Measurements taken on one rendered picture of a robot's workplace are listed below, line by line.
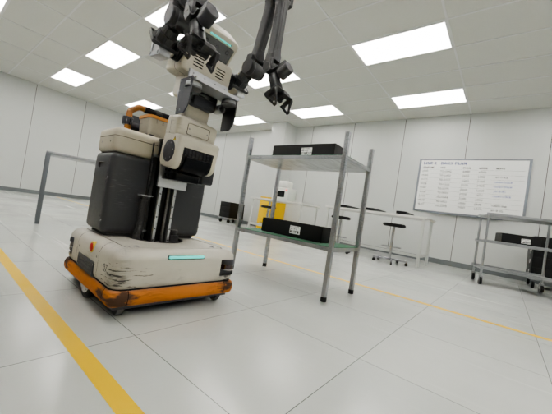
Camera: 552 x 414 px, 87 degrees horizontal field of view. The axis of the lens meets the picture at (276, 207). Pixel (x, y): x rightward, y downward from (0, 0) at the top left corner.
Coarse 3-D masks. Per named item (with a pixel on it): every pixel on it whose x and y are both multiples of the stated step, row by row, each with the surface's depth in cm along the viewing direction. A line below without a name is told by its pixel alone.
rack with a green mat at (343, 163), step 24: (288, 168) 259; (312, 168) 240; (336, 168) 223; (360, 168) 209; (240, 216) 238; (336, 216) 184; (360, 216) 217; (288, 240) 204; (360, 240) 216; (264, 264) 270
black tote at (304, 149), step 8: (312, 144) 215; (320, 144) 211; (328, 144) 207; (336, 144) 204; (280, 152) 234; (288, 152) 229; (296, 152) 224; (304, 152) 219; (312, 152) 215; (320, 152) 210; (328, 152) 206; (336, 152) 206
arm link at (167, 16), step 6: (174, 0) 114; (180, 0) 114; (186, 0) 116; (168, 6) 116; (174, 6) 114; (180, 6) 118; (168, 12) 115; (174, 12) 113; (168, 18) 114; (174, 18) 114; (168, 24) 116; (174, 24) 116
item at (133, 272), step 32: (96, 256) 124; (128, 256) 114; (160, 256) 124; (192, 256) 135; (224, 256) 150; (96, 288) 118; (128, 288) 116; (160, 288) 125; (192, 288) 137; (224, 288) 151
